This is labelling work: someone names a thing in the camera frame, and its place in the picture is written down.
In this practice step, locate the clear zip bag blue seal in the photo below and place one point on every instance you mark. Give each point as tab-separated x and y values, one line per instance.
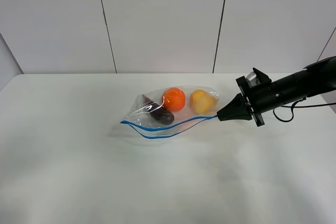
185	119

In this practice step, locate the yellow pear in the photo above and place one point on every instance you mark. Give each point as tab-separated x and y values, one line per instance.
201	102

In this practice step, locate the dark purple eggplant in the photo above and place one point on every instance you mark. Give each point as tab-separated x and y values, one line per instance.
157	111

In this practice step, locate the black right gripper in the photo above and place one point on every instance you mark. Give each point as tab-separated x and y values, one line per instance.
252	102

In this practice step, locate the orange fruit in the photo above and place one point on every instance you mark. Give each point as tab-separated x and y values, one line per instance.
174	99

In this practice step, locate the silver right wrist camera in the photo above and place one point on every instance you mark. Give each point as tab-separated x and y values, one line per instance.
252	79

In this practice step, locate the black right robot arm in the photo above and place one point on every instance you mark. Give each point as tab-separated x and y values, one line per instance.
317	78

